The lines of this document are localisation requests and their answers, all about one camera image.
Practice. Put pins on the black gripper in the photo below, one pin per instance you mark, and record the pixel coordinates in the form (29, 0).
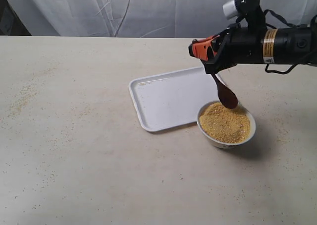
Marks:
(234, 45)

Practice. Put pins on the brown wooden spoon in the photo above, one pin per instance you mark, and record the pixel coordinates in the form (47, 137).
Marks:
(225, 95)

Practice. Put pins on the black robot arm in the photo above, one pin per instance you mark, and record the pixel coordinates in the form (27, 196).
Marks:
(289, 46)

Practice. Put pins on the yellow-brown granular powder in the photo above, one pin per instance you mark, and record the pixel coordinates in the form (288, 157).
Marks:
(225, 125)

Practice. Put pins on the white backdrop cloth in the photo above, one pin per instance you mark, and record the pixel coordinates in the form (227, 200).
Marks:
(122, 18)

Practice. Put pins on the white square plastic tray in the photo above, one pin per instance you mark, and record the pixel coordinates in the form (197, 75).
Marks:
(172, 99)

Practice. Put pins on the white ceramic bowl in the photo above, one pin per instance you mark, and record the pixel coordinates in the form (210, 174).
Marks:
(223, 145)

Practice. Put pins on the dark object behind cloth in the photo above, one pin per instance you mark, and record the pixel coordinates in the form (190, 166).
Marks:
(10, 24)

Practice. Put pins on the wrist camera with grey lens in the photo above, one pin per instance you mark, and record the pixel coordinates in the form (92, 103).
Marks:
(250, 10)

